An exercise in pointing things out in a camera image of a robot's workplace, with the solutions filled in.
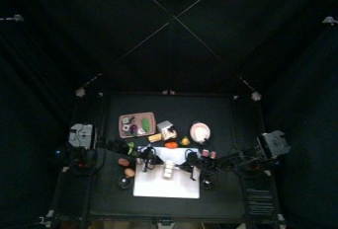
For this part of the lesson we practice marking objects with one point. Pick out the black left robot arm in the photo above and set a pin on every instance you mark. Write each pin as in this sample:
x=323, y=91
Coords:
x=81, y=135

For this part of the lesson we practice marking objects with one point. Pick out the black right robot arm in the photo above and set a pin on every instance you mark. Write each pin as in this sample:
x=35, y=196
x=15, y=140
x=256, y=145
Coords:
x=275, y=142

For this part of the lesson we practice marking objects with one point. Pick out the small pink toy piece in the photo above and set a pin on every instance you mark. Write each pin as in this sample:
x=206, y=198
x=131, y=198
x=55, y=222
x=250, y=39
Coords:
x=212, y=155
x=204, y=153

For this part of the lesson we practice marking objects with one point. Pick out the white toy sushi roll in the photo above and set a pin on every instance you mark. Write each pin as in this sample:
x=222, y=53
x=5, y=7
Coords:
x=168, y=169

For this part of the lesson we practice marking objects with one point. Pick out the grey white sushi piece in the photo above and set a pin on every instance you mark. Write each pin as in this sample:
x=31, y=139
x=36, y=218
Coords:
x=128, y=119
x=125, y=128

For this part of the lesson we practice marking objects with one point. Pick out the light orange toy food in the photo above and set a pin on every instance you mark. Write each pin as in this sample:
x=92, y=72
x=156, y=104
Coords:
x=128, y=172

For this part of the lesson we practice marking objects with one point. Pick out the small black bowl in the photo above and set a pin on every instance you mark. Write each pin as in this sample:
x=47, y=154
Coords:
x=207, y=183
x=124, y=182

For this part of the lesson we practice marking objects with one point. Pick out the orange brown toy food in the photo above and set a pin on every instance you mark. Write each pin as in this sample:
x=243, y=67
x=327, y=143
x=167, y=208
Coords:
x=124, y=162

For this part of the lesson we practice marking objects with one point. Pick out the light green toy vegetable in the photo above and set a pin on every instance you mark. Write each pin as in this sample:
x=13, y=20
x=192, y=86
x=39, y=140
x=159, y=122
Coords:
x=131, y=147

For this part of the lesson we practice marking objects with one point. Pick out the yellow toy cheese block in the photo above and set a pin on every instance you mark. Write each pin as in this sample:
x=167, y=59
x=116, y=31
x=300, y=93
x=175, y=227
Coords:
x=155, y=137

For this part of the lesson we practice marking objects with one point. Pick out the yellow toy pear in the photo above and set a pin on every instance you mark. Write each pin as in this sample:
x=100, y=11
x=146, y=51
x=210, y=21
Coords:
x=184, y=140

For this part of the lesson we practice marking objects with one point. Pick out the orange toy tomato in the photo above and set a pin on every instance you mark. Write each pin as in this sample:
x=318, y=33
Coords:
x=171, y=144

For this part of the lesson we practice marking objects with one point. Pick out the white cutting board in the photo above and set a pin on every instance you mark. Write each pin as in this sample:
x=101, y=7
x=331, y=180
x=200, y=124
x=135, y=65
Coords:
x=166, y=183

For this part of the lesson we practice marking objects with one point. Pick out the pink white plate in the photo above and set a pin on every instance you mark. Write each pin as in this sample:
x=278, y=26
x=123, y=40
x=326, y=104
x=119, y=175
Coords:
x=200, y=132

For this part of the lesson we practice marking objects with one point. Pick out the purple toy eggplant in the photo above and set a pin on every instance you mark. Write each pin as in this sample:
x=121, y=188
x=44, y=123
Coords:
x=133, y=129

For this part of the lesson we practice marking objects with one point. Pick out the grey white toy box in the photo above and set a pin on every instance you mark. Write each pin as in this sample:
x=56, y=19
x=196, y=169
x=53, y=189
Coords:
x=166, y=127

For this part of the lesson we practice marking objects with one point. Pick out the green toy cucumber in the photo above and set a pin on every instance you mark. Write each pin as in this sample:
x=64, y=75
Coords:
x=144, y=124

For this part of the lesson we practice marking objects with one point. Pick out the pink tray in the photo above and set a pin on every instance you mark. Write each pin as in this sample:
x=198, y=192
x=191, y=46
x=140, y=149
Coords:
x=151, y=117

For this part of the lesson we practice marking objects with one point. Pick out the black printed label sheet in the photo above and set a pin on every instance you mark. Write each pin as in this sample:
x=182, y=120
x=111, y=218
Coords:
x=259, y=201

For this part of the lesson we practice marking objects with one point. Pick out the grey frame corner bracket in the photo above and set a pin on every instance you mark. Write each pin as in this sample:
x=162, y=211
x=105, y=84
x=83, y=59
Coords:
x=329, y=19
x=255, y=96
x=80, y=91
x=17, y=17

